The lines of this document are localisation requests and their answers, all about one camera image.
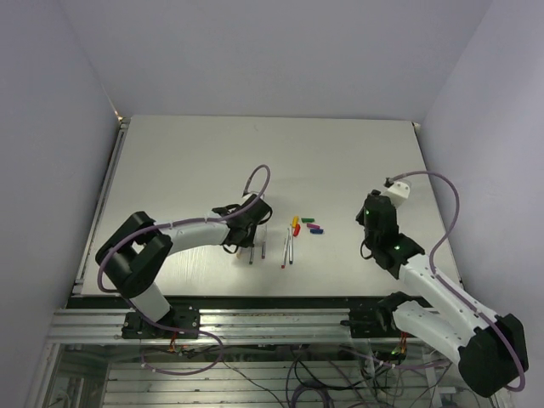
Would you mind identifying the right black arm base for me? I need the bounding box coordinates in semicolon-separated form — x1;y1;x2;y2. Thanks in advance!
340;309;401;339

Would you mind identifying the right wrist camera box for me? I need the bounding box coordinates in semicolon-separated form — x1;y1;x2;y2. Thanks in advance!
382;178;411;209

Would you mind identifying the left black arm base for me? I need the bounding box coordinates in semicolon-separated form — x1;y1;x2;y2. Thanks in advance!
122;309;201;340

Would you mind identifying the aluminium frame rail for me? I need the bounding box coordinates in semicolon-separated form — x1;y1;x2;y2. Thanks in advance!
46;309;351;345

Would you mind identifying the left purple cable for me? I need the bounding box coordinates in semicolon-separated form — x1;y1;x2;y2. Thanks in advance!
97;164;272;377

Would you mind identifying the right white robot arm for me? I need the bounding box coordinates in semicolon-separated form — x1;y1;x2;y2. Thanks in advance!
356;190;529;398

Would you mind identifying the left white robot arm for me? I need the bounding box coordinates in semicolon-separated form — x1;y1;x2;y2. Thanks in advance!
95;194;273;337

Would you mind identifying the red pen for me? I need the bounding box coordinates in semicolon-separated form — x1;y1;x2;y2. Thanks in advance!
280;227;291;269

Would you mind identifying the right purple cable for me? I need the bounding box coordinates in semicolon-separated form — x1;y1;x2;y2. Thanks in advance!
339;170;526;392

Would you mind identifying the blue pen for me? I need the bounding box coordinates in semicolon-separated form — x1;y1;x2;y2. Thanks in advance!
288;226;294;265

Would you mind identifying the purple cable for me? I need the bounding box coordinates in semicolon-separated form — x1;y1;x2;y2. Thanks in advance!
339;170;526;392
97;164;272;377

